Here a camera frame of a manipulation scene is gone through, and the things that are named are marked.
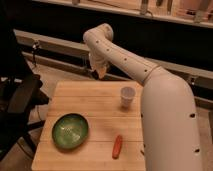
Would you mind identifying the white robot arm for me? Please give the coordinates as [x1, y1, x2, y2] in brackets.
[83, 23, 203, 171]

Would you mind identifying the metal wall rail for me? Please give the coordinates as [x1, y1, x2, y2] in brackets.
[15, 30, 213, 90]

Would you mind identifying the green glass bowl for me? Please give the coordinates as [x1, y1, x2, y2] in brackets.
[51, 113, 89, 150]

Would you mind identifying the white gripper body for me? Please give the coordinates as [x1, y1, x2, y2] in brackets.
[89, 52, 109, 79]

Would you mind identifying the black chair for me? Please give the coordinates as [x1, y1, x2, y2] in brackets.
[0, 3, 49, 162]

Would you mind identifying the wooden table board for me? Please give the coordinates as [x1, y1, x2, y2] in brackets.
[32, 81, 145, 171]

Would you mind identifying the orange carrot toy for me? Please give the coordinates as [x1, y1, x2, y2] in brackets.
[112, 135, 123, 159]

